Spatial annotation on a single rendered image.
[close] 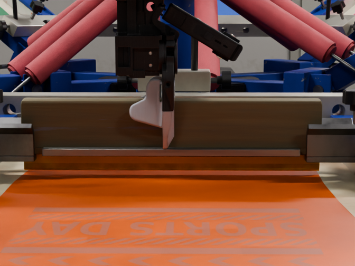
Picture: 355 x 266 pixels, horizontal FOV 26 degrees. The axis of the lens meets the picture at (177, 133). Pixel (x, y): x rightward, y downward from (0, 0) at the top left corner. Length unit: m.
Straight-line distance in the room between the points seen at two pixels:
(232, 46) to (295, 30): 0.65
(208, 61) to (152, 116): 0.51
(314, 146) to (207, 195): 0.18
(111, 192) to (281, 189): 0.21
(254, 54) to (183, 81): 4.26
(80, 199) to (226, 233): 0.22
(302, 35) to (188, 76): 0.41
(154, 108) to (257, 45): 4.57
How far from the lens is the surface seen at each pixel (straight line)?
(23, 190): 0.99
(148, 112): 1.02
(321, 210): 0.88
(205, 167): 1.06
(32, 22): 2.18
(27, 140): 1.05
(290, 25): 1.67
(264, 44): 5.58
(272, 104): 1.04
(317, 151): 1.04
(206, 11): 1.63
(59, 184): 1.01
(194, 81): 1.32
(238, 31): 2.44
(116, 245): 0.75
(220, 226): 0.81
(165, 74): 1.00
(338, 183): 1.03
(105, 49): 5.42
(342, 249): 0.75
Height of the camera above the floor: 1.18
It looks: 9 degrees down
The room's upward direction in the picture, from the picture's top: straight up
